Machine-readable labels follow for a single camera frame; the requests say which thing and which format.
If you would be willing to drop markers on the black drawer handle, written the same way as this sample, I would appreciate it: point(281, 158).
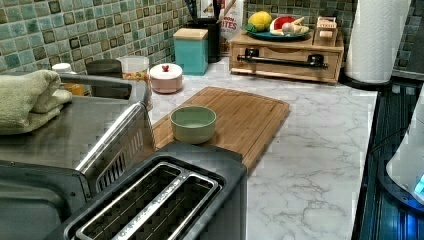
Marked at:
point(314, 61)

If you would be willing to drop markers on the green ceramic bowl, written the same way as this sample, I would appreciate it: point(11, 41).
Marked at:
point(193, 124)

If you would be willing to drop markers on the bamboo cutting board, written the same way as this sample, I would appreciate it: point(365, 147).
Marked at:
point(246, 122)

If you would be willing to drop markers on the pink lidded ceramic jar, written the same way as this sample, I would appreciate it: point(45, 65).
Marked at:
point(166, 78)

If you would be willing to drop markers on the black two-slot toaster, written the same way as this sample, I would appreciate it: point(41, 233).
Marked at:
point(181, 192)

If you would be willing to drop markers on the teal canister with wooden lid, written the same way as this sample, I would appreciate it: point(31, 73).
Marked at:
point(191, 50)

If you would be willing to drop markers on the black utensil holder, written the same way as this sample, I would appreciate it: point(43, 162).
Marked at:
point(214, 35)

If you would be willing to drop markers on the clear jar with contents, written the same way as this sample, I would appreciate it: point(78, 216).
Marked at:
point(135, 68)

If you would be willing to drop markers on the blue plate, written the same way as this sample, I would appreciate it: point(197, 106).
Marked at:
point(268, 36)

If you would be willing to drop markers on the snack box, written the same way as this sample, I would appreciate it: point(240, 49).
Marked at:
point(232, 13)

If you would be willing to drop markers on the toy lemon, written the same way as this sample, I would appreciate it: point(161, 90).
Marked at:
point(260, 21)

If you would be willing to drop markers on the toy watermelon slice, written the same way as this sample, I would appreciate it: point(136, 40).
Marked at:
point(278, 22)

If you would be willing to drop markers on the dark grey cup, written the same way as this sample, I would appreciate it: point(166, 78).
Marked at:
point(105, 67)

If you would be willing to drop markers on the toy garlic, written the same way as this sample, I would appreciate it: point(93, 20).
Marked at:
point(288, 27)

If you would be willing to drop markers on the small tea box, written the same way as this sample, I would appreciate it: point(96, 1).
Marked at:
point(325, 32)

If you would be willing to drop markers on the stainless toaster oven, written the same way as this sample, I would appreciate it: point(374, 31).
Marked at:
point(51, 172)

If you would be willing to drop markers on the folded green towel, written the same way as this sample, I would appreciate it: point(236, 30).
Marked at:
point(29, 101)

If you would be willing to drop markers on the paper towel roll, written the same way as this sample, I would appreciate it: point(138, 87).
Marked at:
point(375, 39)

